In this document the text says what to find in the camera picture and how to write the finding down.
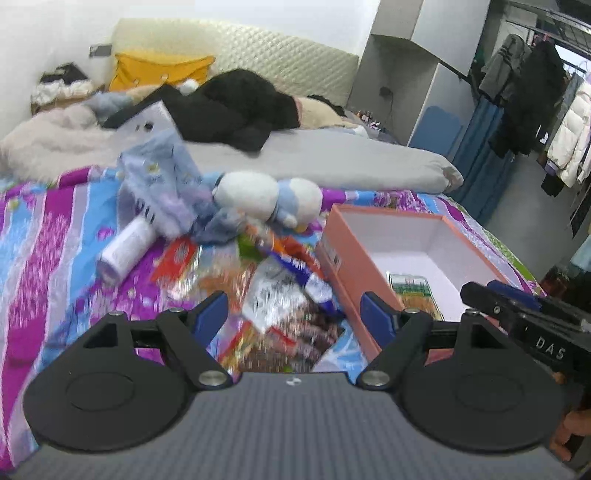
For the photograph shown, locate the yellow pillow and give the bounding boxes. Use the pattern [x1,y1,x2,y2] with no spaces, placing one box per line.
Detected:
[108,52,215,92]

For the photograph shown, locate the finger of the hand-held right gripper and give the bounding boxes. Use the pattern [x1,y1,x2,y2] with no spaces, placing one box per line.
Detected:
[460,281,515,326]
[486,278,544,311]

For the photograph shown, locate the cream quilted headboard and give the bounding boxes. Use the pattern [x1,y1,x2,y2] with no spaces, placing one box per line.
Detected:
[112,18,360,109]

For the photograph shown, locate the light blue fuzzy cloth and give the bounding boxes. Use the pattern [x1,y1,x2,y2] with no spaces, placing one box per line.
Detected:
[85,91,134,121]

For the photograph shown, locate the green snack packet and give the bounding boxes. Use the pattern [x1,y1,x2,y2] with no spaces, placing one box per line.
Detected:
[387,271,445,321]

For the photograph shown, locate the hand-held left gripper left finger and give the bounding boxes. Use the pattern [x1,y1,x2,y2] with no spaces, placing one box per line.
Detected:
[69,292,234,391]

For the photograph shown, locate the blue curtain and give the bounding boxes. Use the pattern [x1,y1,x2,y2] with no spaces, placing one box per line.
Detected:
[452,95,518,227]

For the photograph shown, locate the grey wardrobe unit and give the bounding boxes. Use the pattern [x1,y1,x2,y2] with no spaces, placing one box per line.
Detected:
[348,0,492,158]

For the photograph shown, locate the black clothing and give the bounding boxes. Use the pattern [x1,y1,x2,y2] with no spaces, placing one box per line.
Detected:
[104,69,301,153]

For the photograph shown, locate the metal clothes rack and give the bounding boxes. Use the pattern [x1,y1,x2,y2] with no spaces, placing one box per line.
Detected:
[508,0,591,49]

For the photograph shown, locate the floral striped bed sheet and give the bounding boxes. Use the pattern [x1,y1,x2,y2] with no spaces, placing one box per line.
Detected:
[0,166,546,462]

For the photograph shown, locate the pile of snack packets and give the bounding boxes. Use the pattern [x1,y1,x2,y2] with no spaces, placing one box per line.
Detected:
[150,226,347,372]

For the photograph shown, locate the blue board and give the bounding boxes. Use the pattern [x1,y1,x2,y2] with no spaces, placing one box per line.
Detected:
[409,105,462,158]

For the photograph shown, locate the beige plush pillow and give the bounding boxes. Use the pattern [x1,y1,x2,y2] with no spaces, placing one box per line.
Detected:
[295,96,365,130]

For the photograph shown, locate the grey hanging jacket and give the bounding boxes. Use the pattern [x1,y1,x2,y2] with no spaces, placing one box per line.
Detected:
[479,34,534,100]

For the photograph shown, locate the heap of white black clothes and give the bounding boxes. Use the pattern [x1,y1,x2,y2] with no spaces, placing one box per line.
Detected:
[31,62,105,107]

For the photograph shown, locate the person's right hand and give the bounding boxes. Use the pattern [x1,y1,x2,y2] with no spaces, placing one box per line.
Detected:
[551,369,591,462]

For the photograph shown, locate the row of small bottles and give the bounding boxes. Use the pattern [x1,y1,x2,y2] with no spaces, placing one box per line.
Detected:
[355,110,384,130]

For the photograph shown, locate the pink cardboard box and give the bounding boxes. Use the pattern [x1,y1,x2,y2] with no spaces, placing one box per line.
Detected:
[315,204,532,365]

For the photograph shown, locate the light grey duvet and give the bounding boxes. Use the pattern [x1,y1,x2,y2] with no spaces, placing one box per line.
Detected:
[0,104,465,195]

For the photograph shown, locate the light blue plastic bag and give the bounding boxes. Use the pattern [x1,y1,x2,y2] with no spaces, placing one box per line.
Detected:
[104,102,250,245]

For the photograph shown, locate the white puffer jacket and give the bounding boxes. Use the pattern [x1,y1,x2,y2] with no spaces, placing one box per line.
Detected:
[545,80,591,188]

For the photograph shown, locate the white and blue plush toy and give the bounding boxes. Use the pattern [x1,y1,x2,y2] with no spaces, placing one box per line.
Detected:
[213,172,324,234]

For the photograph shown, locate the black hanging coat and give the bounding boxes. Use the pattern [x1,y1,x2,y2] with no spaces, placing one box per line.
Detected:
[489,41,568,158]

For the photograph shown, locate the white plastic bottle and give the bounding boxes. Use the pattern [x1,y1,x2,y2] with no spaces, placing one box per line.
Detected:
[96,216,158,282]

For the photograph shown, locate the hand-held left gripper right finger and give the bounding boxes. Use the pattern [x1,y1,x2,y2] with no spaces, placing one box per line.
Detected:
[358,291,511,391]

